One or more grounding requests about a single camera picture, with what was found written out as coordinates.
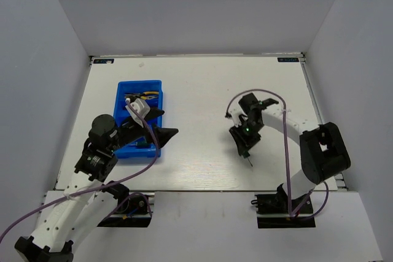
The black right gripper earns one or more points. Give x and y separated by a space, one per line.
243 142

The green stubby flathead screwdriver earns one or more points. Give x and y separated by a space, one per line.
140 144

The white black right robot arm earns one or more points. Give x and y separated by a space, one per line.
323 153

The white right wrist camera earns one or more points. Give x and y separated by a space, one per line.
236 115

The blue plastic compartment tray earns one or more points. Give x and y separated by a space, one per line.
120 113

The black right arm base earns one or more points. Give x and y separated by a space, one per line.
272 212

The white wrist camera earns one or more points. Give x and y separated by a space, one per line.
138 110
236 115

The blue logo sticker left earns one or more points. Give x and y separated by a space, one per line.
103 61

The metal table edge rail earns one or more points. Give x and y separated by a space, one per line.
313 113

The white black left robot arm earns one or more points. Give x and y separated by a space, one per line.
89 198

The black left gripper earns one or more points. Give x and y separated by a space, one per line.
164 135

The blue logo sticker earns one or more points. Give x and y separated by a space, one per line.
103 61
288 60

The yellow bent-nose pliers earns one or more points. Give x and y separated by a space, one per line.
131 96

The yellow black long-nose pliers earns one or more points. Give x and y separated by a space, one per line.
148 95

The blue logo sticker right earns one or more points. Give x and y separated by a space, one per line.
288 60

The green stubby screwdriver orange cap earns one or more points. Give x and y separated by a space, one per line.
246 156

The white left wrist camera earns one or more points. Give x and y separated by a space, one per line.
138 110

